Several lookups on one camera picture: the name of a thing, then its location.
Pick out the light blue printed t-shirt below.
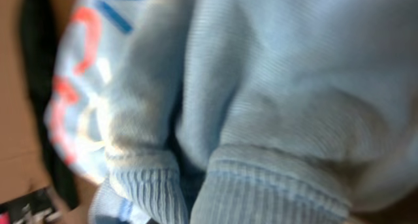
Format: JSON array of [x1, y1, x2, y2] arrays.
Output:
[[45, 0, 417, 223]]

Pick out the black garment on left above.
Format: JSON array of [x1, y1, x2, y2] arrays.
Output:
[[19, 0, 79, 210]]

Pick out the dark printed object in corner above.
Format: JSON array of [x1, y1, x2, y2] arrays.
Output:
[[1, 188, 62, 224]]

